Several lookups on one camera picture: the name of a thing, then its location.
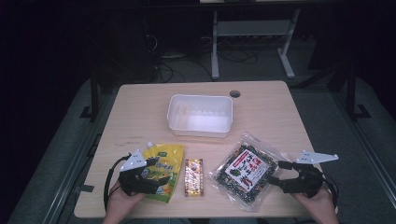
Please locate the brown and yellow snack packet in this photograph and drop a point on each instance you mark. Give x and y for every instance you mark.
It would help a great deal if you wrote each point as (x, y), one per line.
(194, 177)

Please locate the yellow spouted pouch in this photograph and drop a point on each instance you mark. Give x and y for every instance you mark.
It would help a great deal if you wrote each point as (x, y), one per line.
(168, 158)

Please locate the white desk frame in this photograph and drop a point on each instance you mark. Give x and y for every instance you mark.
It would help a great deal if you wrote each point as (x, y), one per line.
(253, 28)

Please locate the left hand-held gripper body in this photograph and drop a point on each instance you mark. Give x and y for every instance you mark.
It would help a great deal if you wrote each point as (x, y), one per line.
(132, 179)

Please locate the black metal stand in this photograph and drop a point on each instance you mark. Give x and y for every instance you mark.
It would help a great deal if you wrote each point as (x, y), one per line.
(94, 99)
(351, 96)

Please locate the white plastic container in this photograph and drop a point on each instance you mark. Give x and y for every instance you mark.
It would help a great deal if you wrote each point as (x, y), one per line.
(200, 116)

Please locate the person's right hand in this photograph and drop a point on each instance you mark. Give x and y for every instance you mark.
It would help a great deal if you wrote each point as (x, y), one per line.
(320, 205)

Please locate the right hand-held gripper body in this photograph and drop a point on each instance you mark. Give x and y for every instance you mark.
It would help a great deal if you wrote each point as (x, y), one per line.
(309, 182)

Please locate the black tape strip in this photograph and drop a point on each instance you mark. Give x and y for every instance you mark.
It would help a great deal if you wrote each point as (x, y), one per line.
(85, 188)

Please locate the person's left hand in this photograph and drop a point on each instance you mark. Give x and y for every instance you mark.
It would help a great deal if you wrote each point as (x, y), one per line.
(120, 203)

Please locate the clear seaweed packet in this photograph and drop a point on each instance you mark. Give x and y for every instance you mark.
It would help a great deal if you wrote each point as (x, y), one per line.
(246, 171)

